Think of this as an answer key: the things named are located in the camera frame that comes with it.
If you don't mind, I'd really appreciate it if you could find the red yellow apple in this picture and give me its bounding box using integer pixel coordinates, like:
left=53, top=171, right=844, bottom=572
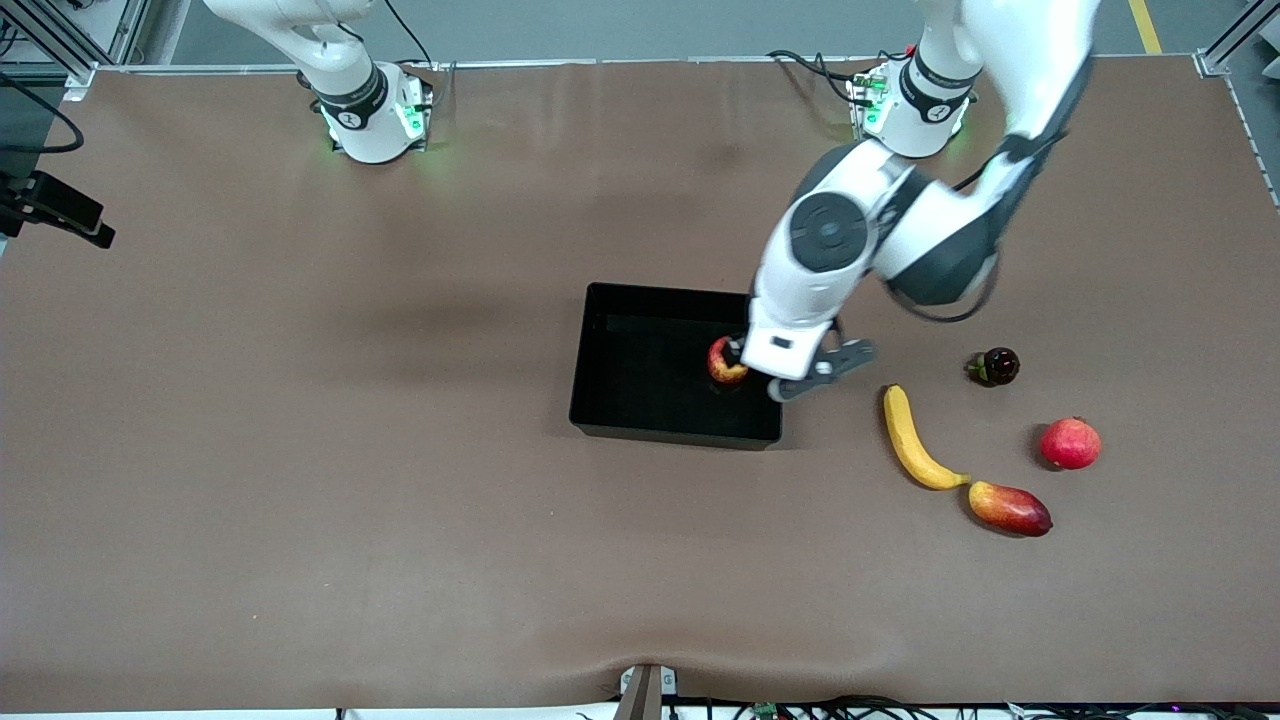
left=707, top=336, right=750, bottom=387

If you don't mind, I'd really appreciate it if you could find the black plastic box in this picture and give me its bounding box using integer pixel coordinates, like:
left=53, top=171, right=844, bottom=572
left=568, top=282, right=785, bottom=452

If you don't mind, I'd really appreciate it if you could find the yellow banana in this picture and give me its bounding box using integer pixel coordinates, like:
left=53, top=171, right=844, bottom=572
left=883, top=385, right=972, bottom=491

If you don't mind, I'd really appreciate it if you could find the brown table mat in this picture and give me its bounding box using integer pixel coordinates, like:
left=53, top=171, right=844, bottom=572
left=0, top=58, right=1280, bottom=713

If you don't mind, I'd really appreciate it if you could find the dark purple mangosteen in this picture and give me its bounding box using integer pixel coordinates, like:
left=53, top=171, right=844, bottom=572
left=965, top=347, right=1021, bottom=387

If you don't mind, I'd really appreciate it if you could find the red yellow mango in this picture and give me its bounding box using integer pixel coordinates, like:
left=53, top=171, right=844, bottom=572
left=968, top=481, right=1054, bottom=538

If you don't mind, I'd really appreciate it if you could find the red pomegranate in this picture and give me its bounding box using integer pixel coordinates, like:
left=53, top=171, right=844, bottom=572
left=1039, top=416, right=1103, bottom=471

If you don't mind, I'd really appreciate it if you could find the aluminium frame post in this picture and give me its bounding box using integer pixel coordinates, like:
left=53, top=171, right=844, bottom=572
left=0, top=0, right=153, bottom=101
left=1197, top=0, right=1280, bottom=79

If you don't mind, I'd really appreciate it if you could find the black left arm base cable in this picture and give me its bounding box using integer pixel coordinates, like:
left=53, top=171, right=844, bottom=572
left=767, top=49, right=863, bottom=106

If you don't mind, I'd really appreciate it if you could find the black arm base cable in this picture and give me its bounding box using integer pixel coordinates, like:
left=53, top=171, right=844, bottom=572
left=767, top=49, right=863, bottom=106
left=384, top=0, right=446, bottom=73

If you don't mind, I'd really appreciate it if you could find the metal table edge bracket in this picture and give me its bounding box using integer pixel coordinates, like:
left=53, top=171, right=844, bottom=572
left=617, top=663, right=679, bottom=720

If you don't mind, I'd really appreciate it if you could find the black right arm base cable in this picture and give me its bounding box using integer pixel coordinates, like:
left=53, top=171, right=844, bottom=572
left=384, top=0, right=446, bottom=73

